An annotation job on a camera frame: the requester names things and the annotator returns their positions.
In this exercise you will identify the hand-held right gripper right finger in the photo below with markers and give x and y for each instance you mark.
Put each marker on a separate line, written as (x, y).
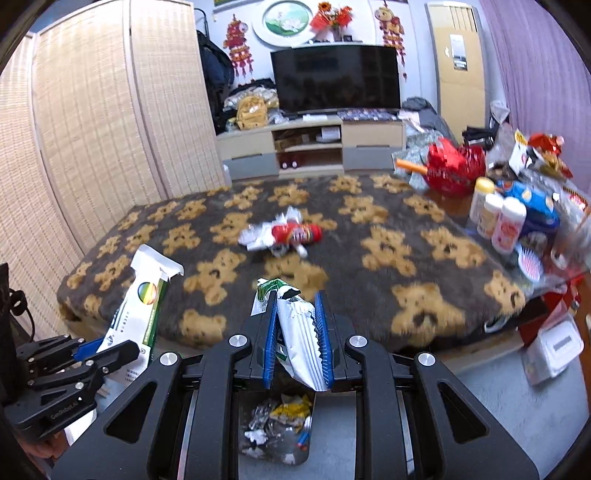
(324, 344)

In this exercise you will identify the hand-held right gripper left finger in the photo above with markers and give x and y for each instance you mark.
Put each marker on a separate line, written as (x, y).
(270, 344)

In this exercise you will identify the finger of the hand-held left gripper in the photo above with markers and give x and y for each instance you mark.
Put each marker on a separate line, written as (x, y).
(51, 350)
(97, 367)

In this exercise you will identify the green striped white wrapper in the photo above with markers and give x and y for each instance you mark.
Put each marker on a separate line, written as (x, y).
(298, 341)

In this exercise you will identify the gold foil wrapper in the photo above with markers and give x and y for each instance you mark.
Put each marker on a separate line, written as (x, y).
(291, 408)

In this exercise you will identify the long white package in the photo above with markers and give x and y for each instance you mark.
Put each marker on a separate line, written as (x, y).
(138, 304)

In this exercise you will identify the black-lined trash bin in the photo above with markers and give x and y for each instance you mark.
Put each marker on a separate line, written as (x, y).
(277, 431)

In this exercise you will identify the teddy bear printed blanket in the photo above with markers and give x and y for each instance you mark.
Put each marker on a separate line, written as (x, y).
(378, 277)

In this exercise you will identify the red snack wrapper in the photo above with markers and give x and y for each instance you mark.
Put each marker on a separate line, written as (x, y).
(298, 233)

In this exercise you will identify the orange stick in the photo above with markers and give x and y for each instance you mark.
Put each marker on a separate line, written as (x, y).
(411, 166)

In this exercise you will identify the wooden television stand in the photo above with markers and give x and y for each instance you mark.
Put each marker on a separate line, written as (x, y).
(244, 145)

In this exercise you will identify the cardboard box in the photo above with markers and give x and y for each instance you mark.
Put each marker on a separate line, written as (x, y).
(290, 143)

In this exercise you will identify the white bottle yellow label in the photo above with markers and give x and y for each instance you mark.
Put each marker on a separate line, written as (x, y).
(488, 217)

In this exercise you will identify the white flat device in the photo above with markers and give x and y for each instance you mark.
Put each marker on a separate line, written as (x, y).
(330, 134)

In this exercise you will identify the yellow-capped white bottle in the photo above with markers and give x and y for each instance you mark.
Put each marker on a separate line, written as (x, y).
(481, 194)

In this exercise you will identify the white bottle pink label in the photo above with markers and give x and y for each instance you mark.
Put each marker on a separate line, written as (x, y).
(508, 226)

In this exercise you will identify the red cutout basket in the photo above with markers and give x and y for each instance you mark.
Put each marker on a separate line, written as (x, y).
(455, 168)

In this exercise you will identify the floral cloth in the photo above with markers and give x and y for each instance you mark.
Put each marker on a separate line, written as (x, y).
(418, 145)

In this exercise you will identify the pink hairbrush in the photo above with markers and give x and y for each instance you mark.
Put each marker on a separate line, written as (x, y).
(531, 264)

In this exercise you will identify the woven folding screen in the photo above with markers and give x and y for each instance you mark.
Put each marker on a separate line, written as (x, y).
(92, 129)

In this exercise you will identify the white plastic box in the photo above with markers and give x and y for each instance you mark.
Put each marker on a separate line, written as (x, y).
(554, 350)

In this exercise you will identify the yellow backpack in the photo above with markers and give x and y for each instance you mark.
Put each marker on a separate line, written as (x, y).
(251, 113)

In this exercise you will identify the dark patterned cloth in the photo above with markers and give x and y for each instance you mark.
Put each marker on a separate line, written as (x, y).
(367, 114)

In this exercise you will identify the red box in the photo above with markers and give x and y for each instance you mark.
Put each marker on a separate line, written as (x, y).
(561, 304)

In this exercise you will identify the pile of clothes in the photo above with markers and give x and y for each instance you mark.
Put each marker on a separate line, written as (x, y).
(272, 94)

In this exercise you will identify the grey clothes heap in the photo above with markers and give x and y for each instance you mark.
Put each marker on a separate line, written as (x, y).
(425, 113)

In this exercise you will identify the blue round tin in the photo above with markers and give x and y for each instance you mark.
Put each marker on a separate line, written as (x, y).
(538, 207)

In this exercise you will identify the black bag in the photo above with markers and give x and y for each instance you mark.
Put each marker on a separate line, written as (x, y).
(478, 137)

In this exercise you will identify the black television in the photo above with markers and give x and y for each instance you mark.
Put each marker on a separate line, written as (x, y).
(334, 78)

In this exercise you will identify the clear bag red print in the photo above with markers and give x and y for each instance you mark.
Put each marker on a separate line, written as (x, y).
(572, 230)

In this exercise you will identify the white and red carton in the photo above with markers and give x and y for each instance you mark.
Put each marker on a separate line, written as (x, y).
(521, 152)

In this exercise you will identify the dark hanging jacket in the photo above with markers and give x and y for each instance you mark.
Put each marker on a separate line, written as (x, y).
(214, 74)

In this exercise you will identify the white plastic bag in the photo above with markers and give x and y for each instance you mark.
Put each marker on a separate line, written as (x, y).
(499, 115)

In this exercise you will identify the red and gold decoration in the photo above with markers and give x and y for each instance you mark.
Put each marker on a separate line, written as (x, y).
(549, 150)

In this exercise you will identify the red cartoon hanging ornament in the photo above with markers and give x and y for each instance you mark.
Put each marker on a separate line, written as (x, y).
(238, 44)
(390, 27)

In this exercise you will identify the beige standing air conditioner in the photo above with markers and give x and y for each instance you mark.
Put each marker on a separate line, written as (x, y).
(457, 69)

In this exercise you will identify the sunflower and red flags bouquet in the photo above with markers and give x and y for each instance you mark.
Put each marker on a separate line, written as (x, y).
(332, 18)

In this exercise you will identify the purple curtain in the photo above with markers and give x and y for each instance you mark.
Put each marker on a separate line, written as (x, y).
(540, 83)

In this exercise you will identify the landscape painting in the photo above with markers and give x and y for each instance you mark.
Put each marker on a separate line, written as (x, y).
(228, 3)

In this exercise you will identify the round white wall art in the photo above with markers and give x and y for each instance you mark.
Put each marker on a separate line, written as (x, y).
(284, 21)

